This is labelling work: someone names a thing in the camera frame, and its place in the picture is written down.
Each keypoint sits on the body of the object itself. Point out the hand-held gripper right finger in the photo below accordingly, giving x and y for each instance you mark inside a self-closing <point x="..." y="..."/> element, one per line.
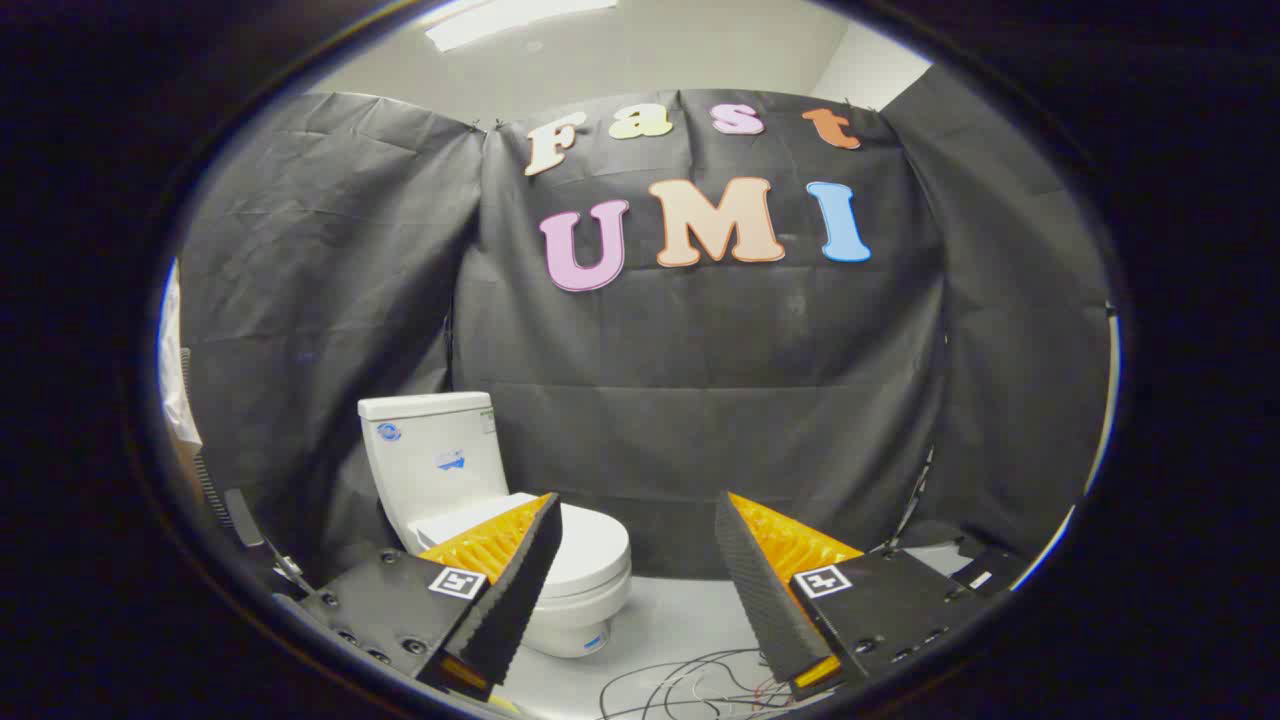
<point x="755" y="590"/>

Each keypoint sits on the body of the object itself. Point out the black backdrop cloth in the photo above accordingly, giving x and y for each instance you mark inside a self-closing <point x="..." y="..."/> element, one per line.
<point x="700" y="340"/>

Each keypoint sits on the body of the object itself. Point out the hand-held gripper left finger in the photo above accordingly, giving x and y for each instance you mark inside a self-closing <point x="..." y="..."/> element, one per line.
<point x="520" y="590"/>

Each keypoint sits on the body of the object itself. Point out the white toilet lid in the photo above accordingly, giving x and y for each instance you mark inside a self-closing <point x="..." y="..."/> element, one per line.
<point x="592" y="548"/>

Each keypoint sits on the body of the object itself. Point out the black box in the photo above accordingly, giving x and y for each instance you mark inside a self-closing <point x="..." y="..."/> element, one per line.
<point x="990" y="570"/>

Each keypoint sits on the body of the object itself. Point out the white toilet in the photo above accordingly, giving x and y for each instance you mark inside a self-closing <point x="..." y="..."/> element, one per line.
<point x="430" y="455"/>

